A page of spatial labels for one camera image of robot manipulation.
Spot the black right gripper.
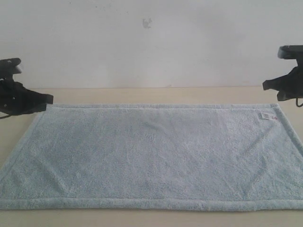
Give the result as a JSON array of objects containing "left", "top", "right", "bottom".
[{"left": 262, "top": 58, "right": 303, "bottom": 102}]

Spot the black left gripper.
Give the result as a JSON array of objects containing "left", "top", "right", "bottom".
[{"left": 0, "top": 73, "right": 53, "bottom": 116}]

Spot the light blue terry towel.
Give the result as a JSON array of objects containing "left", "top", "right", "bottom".
[{"left": 0, "top": 104, "right": 303, "bottom": 211}]

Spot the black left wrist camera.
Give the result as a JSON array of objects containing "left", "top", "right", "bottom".
[{"left": 0, "top": 58, "right": 22, "bottom": 78}]

